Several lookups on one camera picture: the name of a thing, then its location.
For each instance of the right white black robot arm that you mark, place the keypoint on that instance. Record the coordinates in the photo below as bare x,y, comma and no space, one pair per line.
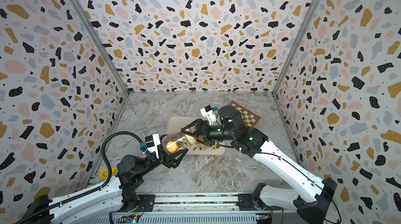
309,196

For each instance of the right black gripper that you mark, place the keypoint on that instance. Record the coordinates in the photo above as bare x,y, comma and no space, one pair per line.
202,125

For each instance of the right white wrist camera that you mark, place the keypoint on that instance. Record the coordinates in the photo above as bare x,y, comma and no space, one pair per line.
210,113

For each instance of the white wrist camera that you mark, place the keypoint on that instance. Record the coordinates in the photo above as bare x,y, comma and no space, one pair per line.
210,113
150,146

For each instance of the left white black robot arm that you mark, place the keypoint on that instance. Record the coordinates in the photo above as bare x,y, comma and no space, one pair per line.
117,192

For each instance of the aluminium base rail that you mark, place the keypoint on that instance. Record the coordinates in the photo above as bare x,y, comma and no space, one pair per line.
199,208

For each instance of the cookie jar with beige lid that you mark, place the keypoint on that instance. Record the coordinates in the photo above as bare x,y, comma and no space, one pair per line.
178,142

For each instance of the wooden chessboard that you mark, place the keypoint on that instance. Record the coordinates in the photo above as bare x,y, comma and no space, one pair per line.
251,119

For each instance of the yellow plastic letter toy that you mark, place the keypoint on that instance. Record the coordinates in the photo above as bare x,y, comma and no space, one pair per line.
104,173

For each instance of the beige rectangular tray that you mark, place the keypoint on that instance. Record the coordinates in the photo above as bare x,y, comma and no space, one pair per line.
175,123

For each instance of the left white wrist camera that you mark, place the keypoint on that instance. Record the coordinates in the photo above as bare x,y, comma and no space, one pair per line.
150,146

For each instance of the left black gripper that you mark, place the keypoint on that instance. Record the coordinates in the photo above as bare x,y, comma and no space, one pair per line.
163,158

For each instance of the pile of poured cookies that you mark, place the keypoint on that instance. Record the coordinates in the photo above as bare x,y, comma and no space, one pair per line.
202,146

